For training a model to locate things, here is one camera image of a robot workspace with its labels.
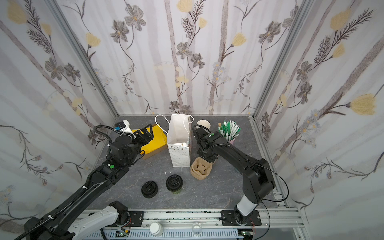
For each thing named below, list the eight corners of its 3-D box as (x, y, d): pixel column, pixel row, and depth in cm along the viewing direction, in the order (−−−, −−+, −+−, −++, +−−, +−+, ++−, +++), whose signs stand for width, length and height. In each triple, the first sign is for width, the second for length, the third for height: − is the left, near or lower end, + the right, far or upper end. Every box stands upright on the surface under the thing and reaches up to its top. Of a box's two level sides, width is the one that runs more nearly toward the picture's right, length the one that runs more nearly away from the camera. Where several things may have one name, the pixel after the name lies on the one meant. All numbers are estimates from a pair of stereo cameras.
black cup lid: (168, 195, 83) (165, 189, 74) (169, 182, 88) (167, 174, 78) (182, 196, 83) (181, 189, 74) (183, 182, 88) (182, 174, 79)
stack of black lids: (141, 198, 83) (139, 196, 79) (144, 183, 88) (143, 180, 84) (157, 198, 83) (155, 196, 79) (159, 183, 88) (158, 180, 85)
